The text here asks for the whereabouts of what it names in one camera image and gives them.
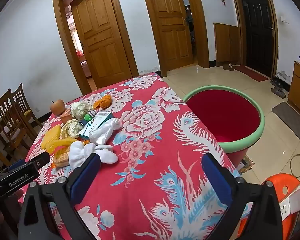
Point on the brown shoes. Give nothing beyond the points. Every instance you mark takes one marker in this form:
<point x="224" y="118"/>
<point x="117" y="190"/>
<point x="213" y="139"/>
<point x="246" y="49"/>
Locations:
<point x="228" y="67"/>

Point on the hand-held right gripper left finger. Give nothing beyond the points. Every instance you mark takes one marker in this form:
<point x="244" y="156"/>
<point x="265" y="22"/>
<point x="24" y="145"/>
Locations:
<point x="86" y="177"/>

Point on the white power strip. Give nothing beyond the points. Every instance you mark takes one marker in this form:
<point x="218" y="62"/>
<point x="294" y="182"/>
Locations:
<point x="298" y="197"/>

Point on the flat cardboard box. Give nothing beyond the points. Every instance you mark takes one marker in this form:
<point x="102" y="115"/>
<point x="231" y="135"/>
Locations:
<point x="246" y="165"/>

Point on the green and blue toy figure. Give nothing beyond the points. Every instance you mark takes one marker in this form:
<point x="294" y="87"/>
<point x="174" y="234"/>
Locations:
<point x="88" y="116"/>

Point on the white wall switch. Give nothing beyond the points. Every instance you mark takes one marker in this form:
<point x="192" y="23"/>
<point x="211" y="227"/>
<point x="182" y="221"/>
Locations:
<point x="285" y="20"/>

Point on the dark shoes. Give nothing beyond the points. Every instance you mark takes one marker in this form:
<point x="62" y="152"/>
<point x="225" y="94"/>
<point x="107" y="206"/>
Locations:
<point x="275" y="82"/>

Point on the teal and white box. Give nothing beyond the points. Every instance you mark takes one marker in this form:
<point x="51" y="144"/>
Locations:
<point x="97" y="122"/>

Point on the wooden wall panel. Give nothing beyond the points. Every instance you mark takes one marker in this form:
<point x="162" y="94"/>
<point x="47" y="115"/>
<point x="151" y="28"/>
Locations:
<point x="226" y="45"/>

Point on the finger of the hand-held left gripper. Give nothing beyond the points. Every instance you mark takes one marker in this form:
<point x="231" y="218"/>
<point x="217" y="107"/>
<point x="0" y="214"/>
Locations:
<point x="41" y="159"/>

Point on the grey shoes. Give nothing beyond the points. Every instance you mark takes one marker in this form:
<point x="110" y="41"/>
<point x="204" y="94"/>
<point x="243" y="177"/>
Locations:
<point x="278" y="92"/>

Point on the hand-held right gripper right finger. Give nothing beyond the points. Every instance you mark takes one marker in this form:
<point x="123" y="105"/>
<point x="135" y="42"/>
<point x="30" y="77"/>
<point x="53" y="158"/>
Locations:
<point x="216" y="180"/>

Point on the grey floor mat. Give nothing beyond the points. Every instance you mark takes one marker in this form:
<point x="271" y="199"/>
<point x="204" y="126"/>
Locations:
<point x="290" y="113"/>

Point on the black panel door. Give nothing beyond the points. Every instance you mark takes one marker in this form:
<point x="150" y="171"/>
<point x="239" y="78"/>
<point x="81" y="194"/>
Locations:
<point x="257" y="30"/>

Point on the clear cracker packet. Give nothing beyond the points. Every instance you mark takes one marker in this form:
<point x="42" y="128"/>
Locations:
<point x="61" y="158"/>

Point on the wooden door frame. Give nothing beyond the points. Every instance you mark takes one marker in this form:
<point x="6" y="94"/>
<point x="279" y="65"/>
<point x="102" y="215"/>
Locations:
<point x="61" y="30"/>
<point x="202" y="30"/>
<point x="238" y="30"/>

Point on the wooden panel door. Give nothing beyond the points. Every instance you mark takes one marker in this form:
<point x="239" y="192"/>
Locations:
<point x="170" y="30"/>
<point x="102" y="42"/>

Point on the red floral tablecloth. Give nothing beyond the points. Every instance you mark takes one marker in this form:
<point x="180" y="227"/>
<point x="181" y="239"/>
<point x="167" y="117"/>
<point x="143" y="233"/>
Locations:
<point x="145" y="140"/>

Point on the cream plastic bag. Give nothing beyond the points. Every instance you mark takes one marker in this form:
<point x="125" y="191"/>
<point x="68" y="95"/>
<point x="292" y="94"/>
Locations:
<point x="81" y="110"/>
<point x="71" y="128"/>

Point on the orange wrapper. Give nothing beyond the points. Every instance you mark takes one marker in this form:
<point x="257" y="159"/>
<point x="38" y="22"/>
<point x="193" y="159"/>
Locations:
<point x="103" y="101"/>

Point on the white plastic bag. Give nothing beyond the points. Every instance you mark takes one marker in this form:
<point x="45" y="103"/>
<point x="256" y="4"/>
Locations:
<point x="102" y="132"/>

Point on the red bucket with green rim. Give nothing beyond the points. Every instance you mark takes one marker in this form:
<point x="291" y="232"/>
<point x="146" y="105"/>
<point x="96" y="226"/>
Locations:
<point x="222" y="112"/>

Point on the white sock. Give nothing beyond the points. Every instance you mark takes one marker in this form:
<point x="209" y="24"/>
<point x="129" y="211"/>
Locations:
<point x="106" y="155"/>
<point x="78" y="153"/>

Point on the wooden chair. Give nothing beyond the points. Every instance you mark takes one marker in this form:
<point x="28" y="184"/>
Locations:
<point x="18" y="97"/>
<point x="2" y="110"/>

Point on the red door mat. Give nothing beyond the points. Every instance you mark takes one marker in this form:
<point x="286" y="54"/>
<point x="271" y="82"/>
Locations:
<point x="251" y="73"/>

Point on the orange plastic stool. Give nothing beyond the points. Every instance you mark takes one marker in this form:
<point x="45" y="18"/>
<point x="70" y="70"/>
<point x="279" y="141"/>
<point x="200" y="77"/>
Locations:
<point x="275" y="183"/>

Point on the apple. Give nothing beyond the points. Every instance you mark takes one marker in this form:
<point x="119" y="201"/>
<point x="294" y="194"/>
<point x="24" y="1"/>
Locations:
<point x="57" y="107"/>

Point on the yellow plastic bag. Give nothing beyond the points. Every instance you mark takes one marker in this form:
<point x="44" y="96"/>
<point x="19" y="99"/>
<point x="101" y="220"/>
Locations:
<point x="52" y="137"/>

